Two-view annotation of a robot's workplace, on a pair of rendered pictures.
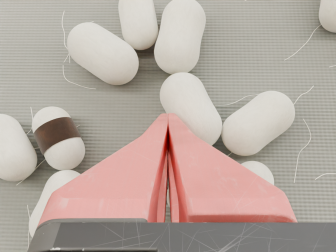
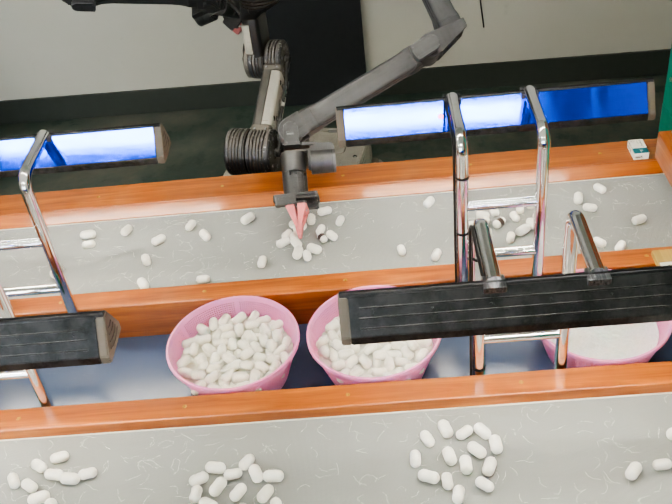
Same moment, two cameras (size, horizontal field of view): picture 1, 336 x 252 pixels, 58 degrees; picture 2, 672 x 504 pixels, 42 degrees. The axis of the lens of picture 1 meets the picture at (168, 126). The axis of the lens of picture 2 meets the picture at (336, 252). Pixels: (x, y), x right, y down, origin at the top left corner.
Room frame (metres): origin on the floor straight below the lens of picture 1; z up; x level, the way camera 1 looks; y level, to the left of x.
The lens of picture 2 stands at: (1.64, 0.00, 1.96)
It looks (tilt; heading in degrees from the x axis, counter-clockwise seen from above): 38 degrees down; 177
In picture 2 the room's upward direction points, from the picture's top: 7 degrees counter-clockwise
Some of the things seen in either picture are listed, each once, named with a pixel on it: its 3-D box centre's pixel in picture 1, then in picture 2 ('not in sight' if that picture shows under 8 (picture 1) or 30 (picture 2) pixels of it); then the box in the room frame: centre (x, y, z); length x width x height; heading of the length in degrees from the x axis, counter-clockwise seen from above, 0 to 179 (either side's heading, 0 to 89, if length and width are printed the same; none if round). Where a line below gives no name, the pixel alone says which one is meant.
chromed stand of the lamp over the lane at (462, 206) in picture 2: not in sight; (495, 205); (0.22, 0.40, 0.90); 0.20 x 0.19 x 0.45; 83
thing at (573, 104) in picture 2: not in sight; (492, 109); (0.14, 0.42, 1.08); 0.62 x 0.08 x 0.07; 83
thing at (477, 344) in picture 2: not in sight; (530, 343); (0.61, 0.36, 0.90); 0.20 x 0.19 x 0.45; 83
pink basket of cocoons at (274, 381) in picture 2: not in sight; (236, 356); (0.35, -0.16, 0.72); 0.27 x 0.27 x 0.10
